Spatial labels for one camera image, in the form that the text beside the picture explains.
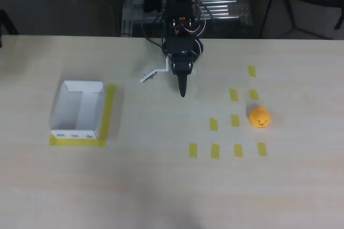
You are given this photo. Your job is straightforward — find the long yellow tape strip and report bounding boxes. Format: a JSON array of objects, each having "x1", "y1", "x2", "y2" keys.
[
  {"x1": 95, "y1": 83, "x2": 118, "y2": 148},
  {"x1": 49, "y1": 135, "x2": 107, "y2": 148}
]

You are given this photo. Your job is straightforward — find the red white servo cable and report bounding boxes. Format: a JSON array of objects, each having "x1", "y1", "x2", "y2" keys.
[{"x1": 171, "y1": 0, "x2": 207, "y2": 54}]

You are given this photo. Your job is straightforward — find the white cardboard box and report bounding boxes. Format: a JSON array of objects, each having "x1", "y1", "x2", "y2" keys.
[{"x1": 50, "y1": 80, "x2": 106, "y2": 140}]

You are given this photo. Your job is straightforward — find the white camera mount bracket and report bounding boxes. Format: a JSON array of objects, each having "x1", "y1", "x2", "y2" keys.
[{"x1": 139, "y1": 57, "x2": 172, "y2": 84}]

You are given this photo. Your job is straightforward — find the pale thin cable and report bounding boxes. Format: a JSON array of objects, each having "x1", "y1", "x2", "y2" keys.
[{"x1": 53, "y1": 0, "x2": 120, "y2": 36}]

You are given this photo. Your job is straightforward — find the yellow rubber duck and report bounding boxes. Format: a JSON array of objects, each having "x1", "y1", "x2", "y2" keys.
[{"x1": 249, "y1": 106, "x2": 271, "y2": 130}]

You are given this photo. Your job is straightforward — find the black chair part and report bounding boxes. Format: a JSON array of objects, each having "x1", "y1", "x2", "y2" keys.
[{"x1": 0, "y1": 10, "x2": 19, "y2": 48}]

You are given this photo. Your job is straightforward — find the black metal table stand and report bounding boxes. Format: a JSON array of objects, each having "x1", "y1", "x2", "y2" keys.
[{"x1": 259, "y1": 0, "x2": 344, "y2": 40}]

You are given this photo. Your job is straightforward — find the black power cable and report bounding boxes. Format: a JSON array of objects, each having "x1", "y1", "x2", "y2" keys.
[{"x1": 141, "y1": 20, "x2": 165, "y2": 51}]

